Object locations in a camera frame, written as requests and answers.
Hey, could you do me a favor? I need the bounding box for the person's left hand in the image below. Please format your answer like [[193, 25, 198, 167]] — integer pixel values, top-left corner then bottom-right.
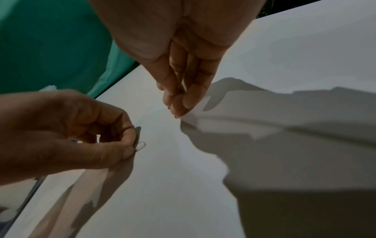
[[0, 89, 137, 187]]

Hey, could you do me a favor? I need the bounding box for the clear plastic storage box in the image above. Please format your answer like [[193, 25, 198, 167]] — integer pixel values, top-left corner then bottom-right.
[[0, 175, 48, 233]]

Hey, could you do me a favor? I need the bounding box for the person's right hand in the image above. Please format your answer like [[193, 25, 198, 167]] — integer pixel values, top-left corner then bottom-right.
[[88, 0, 268, 119]]

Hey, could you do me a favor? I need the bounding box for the green fabric curtain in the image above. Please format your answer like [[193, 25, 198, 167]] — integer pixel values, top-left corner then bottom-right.
[[0, 0, 142, 99]]

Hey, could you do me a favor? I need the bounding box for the white table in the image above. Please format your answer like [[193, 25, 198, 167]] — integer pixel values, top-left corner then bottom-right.
[[0, 0, 376, 238]]

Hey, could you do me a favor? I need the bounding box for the clear plastic cup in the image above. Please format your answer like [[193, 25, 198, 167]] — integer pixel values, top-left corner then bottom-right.
[[39, 84, 59, 93]]

